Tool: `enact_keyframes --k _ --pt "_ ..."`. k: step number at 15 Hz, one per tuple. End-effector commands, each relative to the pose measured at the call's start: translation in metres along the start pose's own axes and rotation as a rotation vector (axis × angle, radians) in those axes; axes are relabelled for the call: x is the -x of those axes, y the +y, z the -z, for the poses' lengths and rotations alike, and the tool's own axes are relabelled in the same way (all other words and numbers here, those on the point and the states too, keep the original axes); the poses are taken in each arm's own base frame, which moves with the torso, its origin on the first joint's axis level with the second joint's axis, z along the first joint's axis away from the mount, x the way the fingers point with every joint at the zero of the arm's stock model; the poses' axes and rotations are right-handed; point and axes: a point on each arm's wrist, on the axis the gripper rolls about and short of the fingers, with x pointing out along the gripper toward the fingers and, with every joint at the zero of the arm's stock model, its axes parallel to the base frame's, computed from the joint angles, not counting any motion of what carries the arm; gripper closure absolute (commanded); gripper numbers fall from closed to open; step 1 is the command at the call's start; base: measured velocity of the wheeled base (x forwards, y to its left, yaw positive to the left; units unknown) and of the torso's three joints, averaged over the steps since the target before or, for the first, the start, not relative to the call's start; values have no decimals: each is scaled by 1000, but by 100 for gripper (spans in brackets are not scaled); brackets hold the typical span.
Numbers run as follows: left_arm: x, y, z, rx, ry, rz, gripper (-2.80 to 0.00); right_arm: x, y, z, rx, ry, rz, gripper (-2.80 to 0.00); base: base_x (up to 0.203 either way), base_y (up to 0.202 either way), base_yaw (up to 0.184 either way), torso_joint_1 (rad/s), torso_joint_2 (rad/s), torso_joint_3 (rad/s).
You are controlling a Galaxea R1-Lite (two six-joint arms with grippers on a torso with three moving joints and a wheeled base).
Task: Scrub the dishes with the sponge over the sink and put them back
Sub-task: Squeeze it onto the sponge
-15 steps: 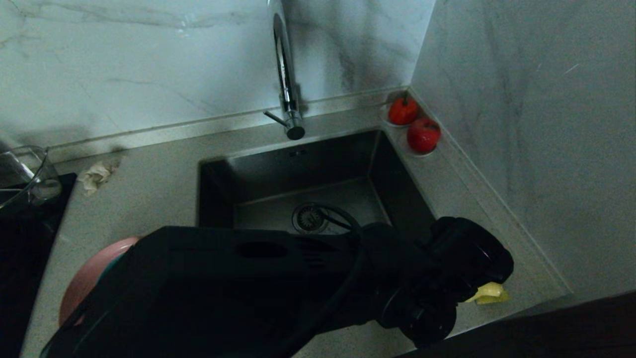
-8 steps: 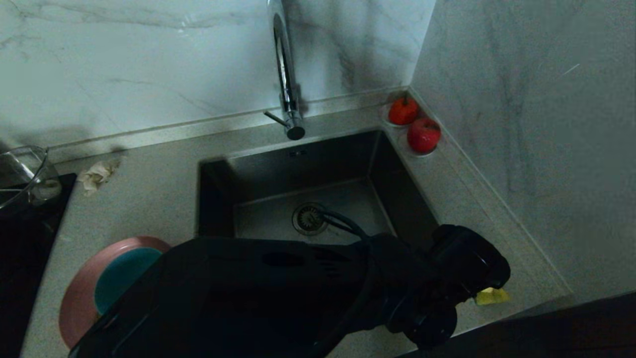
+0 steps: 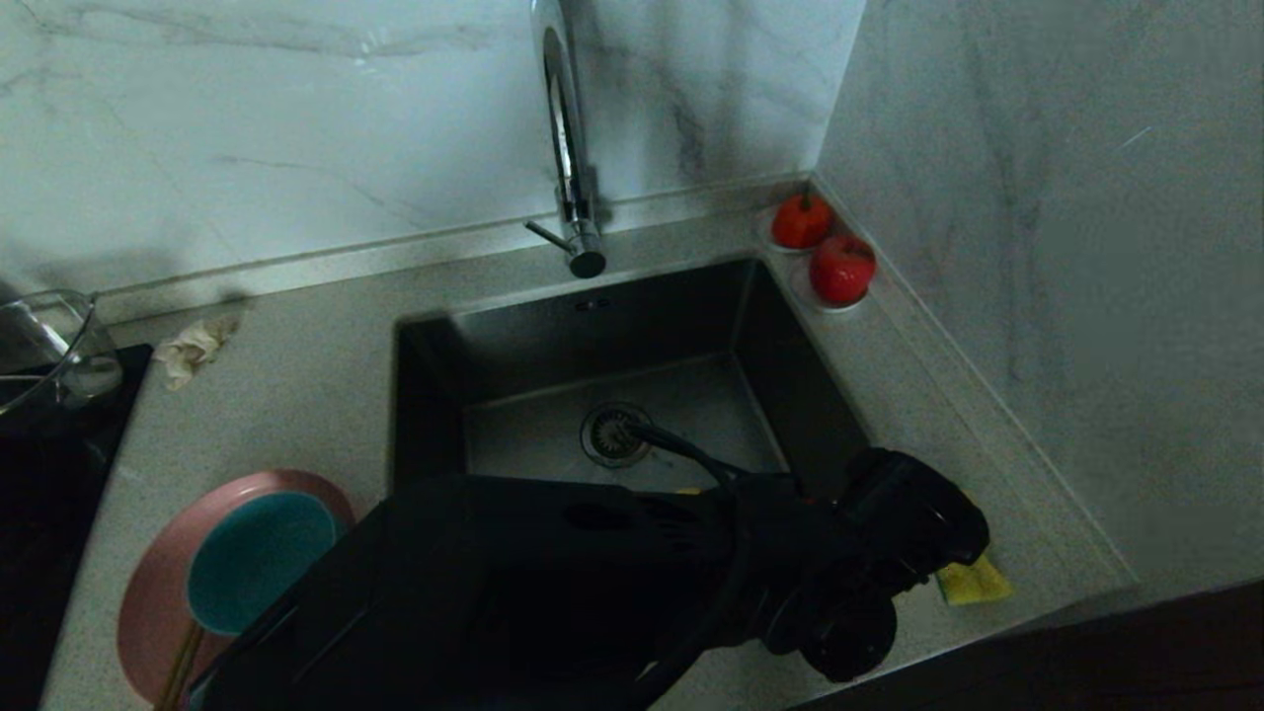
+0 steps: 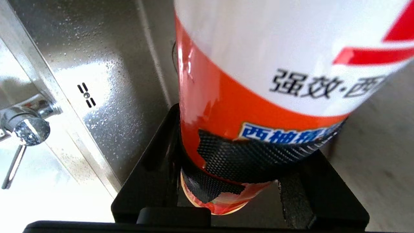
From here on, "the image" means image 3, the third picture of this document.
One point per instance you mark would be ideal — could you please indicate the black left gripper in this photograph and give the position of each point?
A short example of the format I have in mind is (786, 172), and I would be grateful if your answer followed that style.
(913, 518)

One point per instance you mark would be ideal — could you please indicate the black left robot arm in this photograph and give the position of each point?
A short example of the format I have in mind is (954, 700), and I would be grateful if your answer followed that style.
(494, 592)

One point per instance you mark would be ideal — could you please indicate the yellow sponge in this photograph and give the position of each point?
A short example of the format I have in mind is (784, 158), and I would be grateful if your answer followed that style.
(978, 585)

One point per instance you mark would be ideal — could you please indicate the stainless steel sink basin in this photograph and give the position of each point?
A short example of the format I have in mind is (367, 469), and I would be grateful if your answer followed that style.
(513, 385)

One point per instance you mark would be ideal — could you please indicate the small white dish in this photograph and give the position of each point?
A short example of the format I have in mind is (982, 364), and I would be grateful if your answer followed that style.
(801, 291)
(761, 233)

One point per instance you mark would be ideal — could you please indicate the red apple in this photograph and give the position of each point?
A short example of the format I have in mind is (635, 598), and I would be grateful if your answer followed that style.
(841, 269)

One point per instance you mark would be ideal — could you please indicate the orange-red tomato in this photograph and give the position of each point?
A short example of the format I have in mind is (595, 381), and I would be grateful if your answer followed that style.
(800, 222)

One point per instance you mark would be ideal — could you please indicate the round metal drain strainer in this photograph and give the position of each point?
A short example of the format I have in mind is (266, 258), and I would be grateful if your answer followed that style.
(602, 434)

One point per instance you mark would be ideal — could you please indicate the chrome kitchen faucet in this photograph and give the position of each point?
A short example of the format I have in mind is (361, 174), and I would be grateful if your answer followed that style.
(568, 148)

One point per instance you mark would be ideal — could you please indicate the teal bowl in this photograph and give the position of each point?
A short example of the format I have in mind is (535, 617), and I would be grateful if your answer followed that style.
(257, 563)

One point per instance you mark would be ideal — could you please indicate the crumpled white tissue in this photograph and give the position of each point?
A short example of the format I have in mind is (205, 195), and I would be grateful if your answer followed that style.
(193, 351)

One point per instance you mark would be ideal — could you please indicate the pink plate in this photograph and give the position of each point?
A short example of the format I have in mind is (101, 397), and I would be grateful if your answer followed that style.
(158, 592)

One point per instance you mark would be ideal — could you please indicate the black cooktop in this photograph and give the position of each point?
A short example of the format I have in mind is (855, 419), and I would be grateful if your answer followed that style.
(49, 513)

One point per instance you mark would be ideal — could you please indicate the clear glass pot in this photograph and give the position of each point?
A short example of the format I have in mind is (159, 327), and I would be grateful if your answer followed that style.
(54, 365)

